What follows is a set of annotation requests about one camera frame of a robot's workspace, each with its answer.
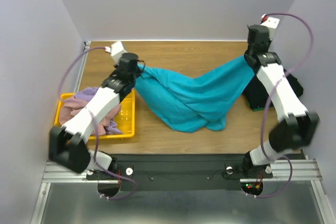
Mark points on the lavender t shirt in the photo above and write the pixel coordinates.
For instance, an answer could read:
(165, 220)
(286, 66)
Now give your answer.
(86, 94)

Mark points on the folded black t shirt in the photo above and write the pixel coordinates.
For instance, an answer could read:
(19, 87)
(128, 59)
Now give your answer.
(256, 94)

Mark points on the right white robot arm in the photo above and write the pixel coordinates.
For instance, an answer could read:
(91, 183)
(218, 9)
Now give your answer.
(296, 125)

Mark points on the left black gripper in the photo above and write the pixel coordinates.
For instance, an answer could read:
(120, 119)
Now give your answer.
(139, 72)

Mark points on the yellow plastic bin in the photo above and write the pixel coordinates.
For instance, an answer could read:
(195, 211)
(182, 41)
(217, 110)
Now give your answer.
(125, 119)

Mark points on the pink t shirt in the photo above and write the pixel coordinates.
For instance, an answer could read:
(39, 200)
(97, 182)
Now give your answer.
(73, 106)

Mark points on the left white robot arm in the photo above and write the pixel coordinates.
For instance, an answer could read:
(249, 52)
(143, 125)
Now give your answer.
(68, 143)

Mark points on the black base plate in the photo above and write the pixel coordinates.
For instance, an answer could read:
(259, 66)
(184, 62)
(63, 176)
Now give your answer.
(168, 172)

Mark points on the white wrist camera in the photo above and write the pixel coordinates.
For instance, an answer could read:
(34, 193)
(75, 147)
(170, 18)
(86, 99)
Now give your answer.
(116, 50)
(271, 23)

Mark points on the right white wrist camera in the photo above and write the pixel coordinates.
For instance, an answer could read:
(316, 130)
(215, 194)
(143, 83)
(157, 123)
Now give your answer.
(271, 23)

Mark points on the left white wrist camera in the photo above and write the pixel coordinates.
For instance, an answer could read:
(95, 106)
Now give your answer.
(116, 50)

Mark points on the teal t shirt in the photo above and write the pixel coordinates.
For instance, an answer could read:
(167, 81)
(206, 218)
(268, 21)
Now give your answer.
(188, 104)

